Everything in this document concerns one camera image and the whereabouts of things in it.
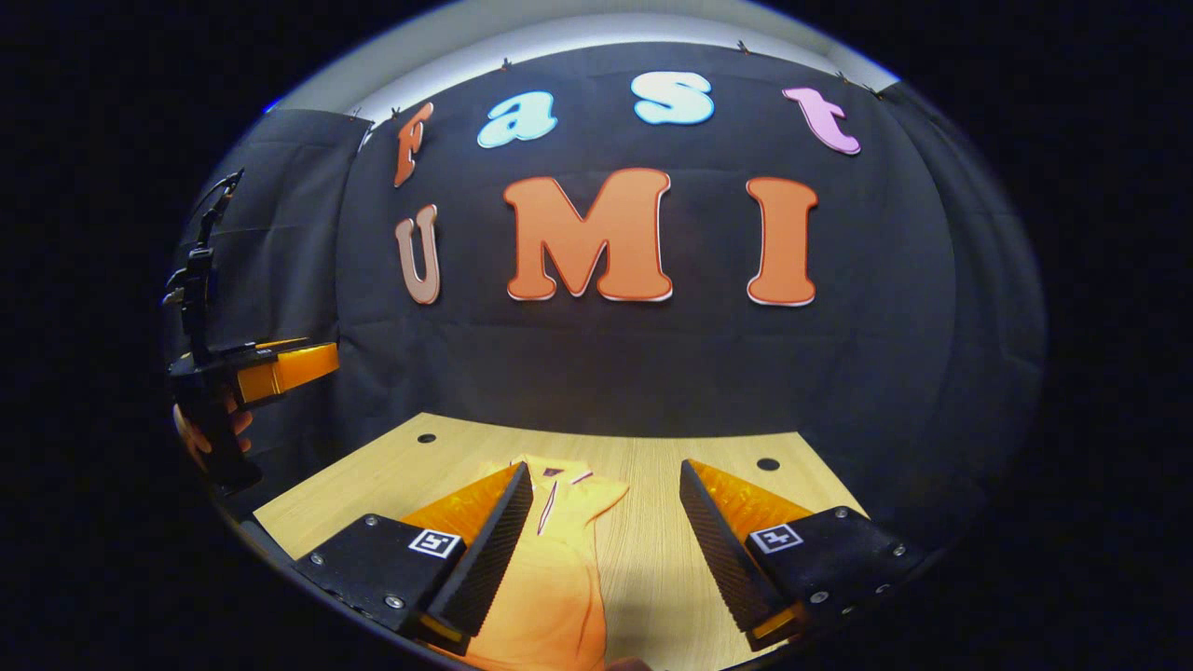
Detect orange T-shirt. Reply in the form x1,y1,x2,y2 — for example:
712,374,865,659
433,454,631,671

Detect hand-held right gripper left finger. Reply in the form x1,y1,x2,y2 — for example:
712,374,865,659
292,461,535,653

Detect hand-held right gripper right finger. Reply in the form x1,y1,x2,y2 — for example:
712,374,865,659
679,459,926,653

